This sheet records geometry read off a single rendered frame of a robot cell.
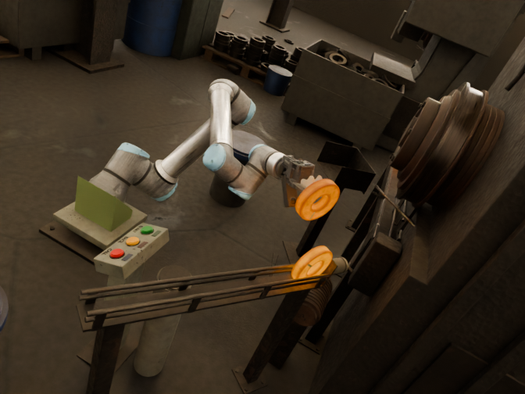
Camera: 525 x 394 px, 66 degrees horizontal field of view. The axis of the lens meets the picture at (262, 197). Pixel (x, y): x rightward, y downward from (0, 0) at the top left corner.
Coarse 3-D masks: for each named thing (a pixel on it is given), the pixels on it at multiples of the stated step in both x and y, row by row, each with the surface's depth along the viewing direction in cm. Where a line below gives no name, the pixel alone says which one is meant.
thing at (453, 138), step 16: (464, 96) 128; (480, 96) 132; (464, 112) 127; (448, 128) 125; (464, 128) 125; (448, 144) 126; (432, 160) 128; (448, 160) 127; (416, 176) 135; (432, 176) 131; (400, 192) 151; (416, 192) 138
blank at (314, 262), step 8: (320, 248) 131; (304, 256) 129; (312, 256) 128; (320, 256) 130; (328, 256) 134; (296, 264) 130; (304, 264) 128; (312, 264) 131; (320, 264) 136; (328, 264) 139; (296, 272) 130; (304, 272) 131; (312, 272) 137; (320, 272) 139
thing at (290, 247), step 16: (336, 144) 224; (320, 160) 229; (336, 160) 231; (352, 160) 231; (336, 176) 219; (352, 176) 207; (368, 176) 209; (320, 224) 235; (304, 240) 244; (288, 256) 245
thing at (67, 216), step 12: (72, 204) 204; (60, 216) 195; (72, 216) 197; (132, 216) 212; (144, 216) 214; (72, 228) 194; (84, 228) 194; (96, 228) 196; (120, 228) 201; (132, 228) 207; (96, 240) 191; (108, 240) 193
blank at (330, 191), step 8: (312, 184) 125; (320, 184) 124; (328, 184) 125; (336, 184) 128; (304, 192) 125; (312, 192) 123; (320, 192) 125; (328, 192) 128; (336, 192) 130; (304, 200) 124; (312, 200) 126; (320, 200) 133; (328, 200) 131; (336, 200) 133; (296, 208) 129; (304, 208) 127; (312, 208) 131; (320, 208) 132; (328, 208) 134; (304, 216) 130; (312, 216) 132; (320, 216) 135
